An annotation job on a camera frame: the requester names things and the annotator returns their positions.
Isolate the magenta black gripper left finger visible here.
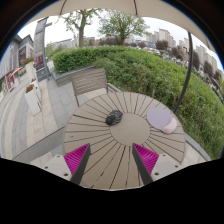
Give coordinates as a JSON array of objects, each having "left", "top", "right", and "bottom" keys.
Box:
[{"left": 64, "top": 144, "right": 90, "bottom": 185}]

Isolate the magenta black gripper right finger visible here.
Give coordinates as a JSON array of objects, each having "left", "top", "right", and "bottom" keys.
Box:
[{"left": 132, "top": 143, "right": 159, "bottom": 185}]

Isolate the lilac mouse pad wrist rest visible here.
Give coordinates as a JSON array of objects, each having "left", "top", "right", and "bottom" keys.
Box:
[{"left": 146, "top": 108, "right": 177, "bottom": 134}]

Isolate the black computer mouse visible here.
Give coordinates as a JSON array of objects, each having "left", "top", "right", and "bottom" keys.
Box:
[{"left": 106, "top": 110, "right": 123, "bottom": 126}]

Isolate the round slatted wooden table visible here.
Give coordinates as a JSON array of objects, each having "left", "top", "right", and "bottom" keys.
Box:
[{"left": 64, "top": 92, "right": 185, "bottom": 190}]

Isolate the white planter box near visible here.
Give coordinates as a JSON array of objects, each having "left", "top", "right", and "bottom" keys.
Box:
[{"left": 25, "top": 84, "right": 42, "bottom": 115}]

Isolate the white planter box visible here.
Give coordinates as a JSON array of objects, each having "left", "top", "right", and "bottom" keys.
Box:
[
  {"left": 25, "top": 84, "right": 42, "bottom": 115},
  {"left": 23, "top": 57, "right": 36, "bottom": 81}
]

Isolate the brown slatted outdoor chair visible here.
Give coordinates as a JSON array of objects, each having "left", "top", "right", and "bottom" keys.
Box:
[{"left": 71, "top": 68, "right": 120, "bottom": 105}]

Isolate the trimmed green hedge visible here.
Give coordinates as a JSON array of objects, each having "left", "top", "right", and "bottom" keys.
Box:
[{"left": 53, "top": 46, "right": 224, "bottom": 159}]

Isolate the white planter box far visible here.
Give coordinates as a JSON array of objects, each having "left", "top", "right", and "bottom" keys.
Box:
[{"left": 23, "top": 57, "right": 36, "bottom": 81}]

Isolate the dark curved umbrella pole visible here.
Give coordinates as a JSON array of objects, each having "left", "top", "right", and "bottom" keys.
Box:
[{"left": 172, "top": 31, "right": 194, "bottom": 115}]

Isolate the tall grey sign pillar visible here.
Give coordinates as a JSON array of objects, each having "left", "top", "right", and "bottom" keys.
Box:
[{"left": 33, "top": 17, "right": 50, "bottom": 81}]

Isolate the beige patio umbrella canopy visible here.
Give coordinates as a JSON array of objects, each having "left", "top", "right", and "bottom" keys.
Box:
[{"left": 26, "top": 0, "right": 215, "bottom": 51}]

